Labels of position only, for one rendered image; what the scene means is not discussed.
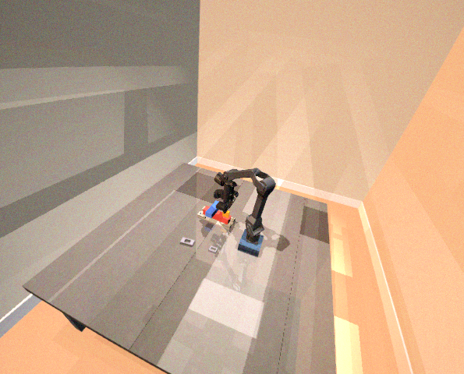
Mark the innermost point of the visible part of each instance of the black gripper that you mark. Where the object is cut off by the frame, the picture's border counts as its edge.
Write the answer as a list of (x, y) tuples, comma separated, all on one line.
[(228, 200)]

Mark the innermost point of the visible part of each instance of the white rectangular block with square hole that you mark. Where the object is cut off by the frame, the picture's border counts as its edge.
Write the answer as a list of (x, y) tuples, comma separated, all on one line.
[(188, 240)]

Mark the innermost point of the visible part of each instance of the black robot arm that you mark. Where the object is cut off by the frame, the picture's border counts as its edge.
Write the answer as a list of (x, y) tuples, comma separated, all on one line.
[(254, 224)]

